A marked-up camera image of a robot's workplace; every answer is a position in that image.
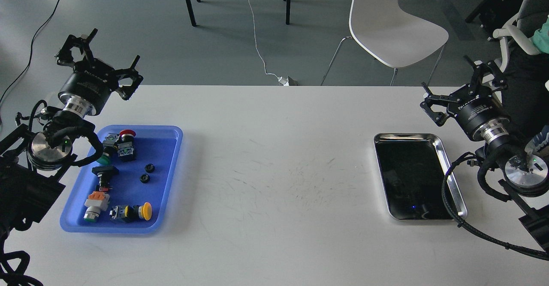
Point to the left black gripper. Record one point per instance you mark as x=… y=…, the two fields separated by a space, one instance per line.
x=88 y=89

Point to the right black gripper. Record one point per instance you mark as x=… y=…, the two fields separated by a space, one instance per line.
x=476 y=110

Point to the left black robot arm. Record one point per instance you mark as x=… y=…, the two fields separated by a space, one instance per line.
x=36 y=155

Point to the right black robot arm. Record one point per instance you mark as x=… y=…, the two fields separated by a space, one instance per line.
x=506 y=170

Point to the seated person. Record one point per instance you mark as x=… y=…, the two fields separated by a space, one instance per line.
x=526 y=99

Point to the red mushroom push button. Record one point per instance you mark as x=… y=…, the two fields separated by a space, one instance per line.
x=126 y=148

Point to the shiny metal tray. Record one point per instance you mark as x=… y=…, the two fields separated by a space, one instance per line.
x=412 y=167

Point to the black square push button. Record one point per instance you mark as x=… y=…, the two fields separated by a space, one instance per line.
x=104 y=174

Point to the white plastic chair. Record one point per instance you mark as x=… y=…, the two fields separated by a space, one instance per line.
x=393 y=37

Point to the grey office chair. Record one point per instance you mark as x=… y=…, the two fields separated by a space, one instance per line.
x=528 y=29

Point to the blue plastic tray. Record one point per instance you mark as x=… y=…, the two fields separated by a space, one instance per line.
x=159 y=145

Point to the yellow mushroom push button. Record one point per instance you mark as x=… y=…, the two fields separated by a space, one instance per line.
x=127 y=213

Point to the green push button switch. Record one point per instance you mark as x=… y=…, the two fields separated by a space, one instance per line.
x=110 y=149

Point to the orange white green switch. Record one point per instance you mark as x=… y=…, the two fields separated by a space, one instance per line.
x=96 y=202

